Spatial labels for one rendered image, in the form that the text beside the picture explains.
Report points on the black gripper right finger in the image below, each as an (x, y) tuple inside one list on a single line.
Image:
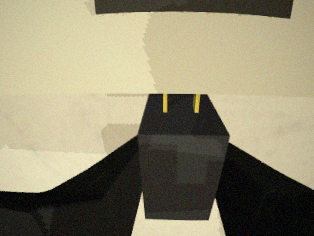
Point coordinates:
[(255, 200)]

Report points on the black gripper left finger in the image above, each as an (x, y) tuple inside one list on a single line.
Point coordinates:
[(100, 201)]

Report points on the black two-prong plug charger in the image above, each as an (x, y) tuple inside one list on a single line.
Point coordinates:
[(182, 143)]

